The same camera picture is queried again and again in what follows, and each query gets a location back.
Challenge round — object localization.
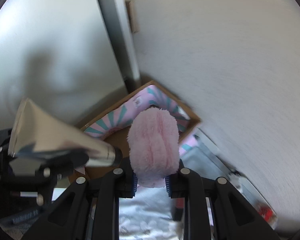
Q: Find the pink fluffy sock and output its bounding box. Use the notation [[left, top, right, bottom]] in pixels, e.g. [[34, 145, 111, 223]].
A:
[[127, 108, 179, 188]]

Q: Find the light blue floral cloth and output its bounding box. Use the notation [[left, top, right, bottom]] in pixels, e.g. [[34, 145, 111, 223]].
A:
[[119, 186, 183, 240]]

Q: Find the cardboard box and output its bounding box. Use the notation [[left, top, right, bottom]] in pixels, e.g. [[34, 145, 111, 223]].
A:
[[80, 80, 201, 181]]

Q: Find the pink teal striped cloth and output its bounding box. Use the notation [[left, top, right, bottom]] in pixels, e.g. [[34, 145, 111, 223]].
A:
[[83, 85, 190, 140]]

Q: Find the wall switch plate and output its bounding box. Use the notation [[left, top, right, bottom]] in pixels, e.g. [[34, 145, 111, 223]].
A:
[[125, 0, 140, 34]]

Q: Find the grey door frame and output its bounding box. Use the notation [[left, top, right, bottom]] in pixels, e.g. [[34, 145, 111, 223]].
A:
[[98, 0, 141, 93]]

